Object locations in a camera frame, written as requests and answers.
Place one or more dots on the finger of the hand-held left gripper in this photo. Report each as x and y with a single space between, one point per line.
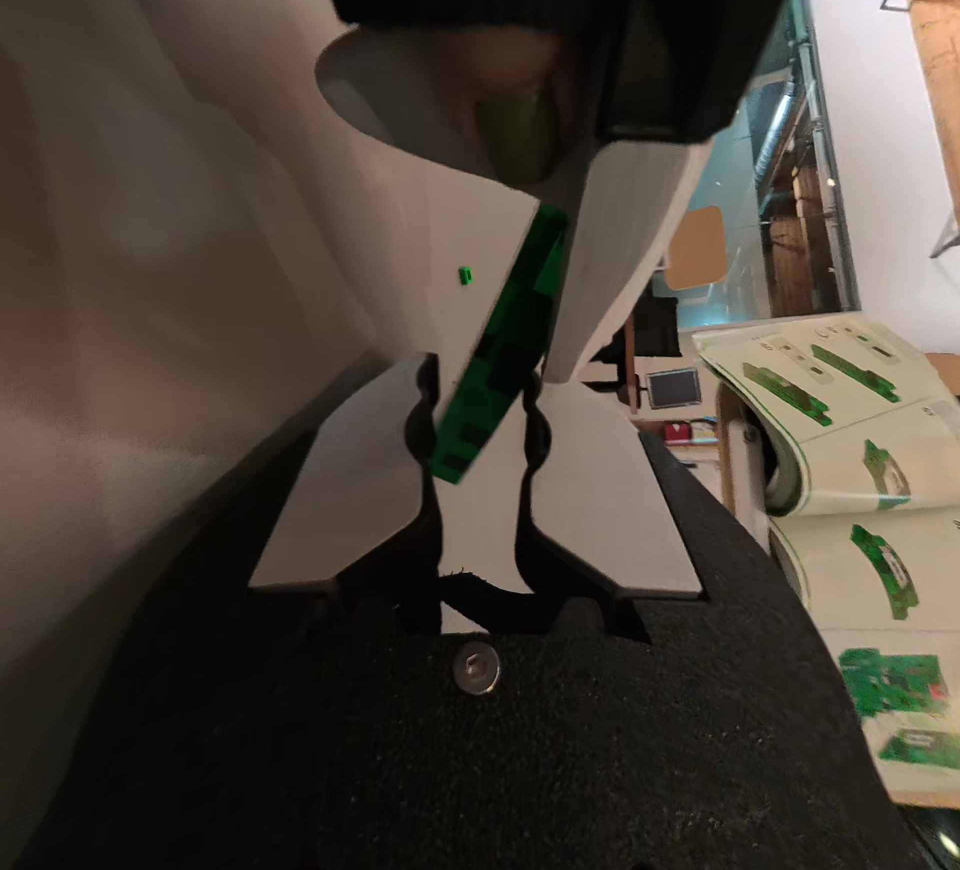
630 232

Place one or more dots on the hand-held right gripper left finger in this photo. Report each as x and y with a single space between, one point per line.
345 495

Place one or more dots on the lego instruction booklet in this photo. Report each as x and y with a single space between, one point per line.
862 480

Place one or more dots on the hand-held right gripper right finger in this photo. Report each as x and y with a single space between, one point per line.
607 502

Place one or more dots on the green lego side panel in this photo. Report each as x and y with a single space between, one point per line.
510 330

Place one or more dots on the person's left hand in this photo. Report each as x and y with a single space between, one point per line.
510 71

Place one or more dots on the dark chair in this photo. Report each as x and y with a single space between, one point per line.
656 326

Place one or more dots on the computer monitor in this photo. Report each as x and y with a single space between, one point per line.
673 388

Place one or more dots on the tan rounded board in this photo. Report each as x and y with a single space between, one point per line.
696 247

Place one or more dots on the white book stand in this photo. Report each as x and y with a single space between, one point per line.
739 465

